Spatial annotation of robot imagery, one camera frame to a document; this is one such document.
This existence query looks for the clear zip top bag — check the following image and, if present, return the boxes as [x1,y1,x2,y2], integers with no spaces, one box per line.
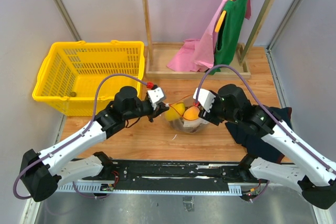
[163,94,209,134]

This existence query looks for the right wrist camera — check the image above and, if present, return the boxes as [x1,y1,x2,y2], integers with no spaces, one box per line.
[193,88,216,112]

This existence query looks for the orange peach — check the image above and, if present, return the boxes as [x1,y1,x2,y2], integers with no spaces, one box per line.
[183,106,199,121]

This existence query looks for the yellow plastic basket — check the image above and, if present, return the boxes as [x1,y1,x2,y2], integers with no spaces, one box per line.
[32,40,145,116]

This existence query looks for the wooden clothes rack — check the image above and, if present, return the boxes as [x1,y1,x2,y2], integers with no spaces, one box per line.
[142,0,275,79]

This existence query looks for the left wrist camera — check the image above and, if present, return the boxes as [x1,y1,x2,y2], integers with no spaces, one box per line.
[147,87,166,110]

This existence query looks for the yellow mango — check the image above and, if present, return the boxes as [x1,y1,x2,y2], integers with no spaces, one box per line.
[164,103,185,122]

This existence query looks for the pink shirt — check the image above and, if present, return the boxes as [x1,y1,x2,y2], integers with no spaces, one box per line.
[166,0,252,72]

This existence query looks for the green shirt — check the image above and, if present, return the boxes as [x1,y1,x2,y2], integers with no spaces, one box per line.
[214,0,251,65]

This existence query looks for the dark navy cloth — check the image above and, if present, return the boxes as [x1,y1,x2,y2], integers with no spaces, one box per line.
[225,106,293,164]

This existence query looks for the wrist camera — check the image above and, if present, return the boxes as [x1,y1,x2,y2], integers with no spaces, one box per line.
[147,87,166,110]
[193,88,216,112]

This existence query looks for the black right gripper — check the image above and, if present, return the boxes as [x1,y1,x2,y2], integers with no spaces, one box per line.
[198,92,240,125]

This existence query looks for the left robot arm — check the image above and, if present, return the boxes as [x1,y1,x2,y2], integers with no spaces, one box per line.
[19,85,169,202]

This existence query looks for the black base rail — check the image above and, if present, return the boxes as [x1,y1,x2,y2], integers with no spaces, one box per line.
[57,158,266,196]

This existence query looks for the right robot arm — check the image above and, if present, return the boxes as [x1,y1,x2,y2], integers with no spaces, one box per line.
[193,84,335,210]

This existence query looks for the yellow clothes hanger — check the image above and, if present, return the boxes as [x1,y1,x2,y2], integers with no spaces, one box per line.
[214,10,227,33]

